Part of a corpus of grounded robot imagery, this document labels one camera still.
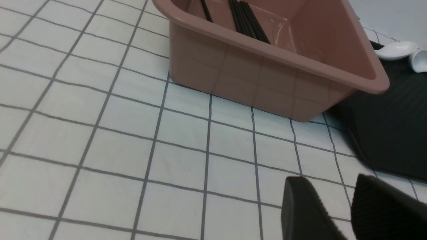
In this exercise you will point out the white spoon far left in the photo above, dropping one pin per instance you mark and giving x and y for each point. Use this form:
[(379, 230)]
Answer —
[(397, 50)]

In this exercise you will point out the black chopstick leftmost in bin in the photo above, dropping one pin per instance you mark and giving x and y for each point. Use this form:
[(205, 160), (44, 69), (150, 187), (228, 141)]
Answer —
[(206, 11)]

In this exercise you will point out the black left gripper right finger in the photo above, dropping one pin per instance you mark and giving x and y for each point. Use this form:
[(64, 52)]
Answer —
[(380, 211)]

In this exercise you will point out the pink plastic bin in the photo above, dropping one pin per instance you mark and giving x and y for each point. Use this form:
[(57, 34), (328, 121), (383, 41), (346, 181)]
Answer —
[(318, 54)]

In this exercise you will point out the black plastic tray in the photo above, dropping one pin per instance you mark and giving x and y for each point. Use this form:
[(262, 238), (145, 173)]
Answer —
[(388, 131)]

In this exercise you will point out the white spoon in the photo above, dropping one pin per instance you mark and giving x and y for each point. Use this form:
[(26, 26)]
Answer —
[(418, 61), (397, 50)]

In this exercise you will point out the white checkered tablecloth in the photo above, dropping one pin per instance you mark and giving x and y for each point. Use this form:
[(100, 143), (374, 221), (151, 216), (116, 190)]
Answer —
[(99, 143)]

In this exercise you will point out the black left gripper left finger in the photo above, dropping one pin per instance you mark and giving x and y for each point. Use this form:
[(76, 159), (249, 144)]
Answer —
[(303, 215)]

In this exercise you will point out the black chopstick rightmost in bin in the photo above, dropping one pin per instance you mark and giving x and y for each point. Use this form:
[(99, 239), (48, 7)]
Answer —
[(259, 32)]

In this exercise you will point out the white spoon middle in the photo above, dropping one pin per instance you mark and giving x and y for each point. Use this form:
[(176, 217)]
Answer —
[(418, 61)]

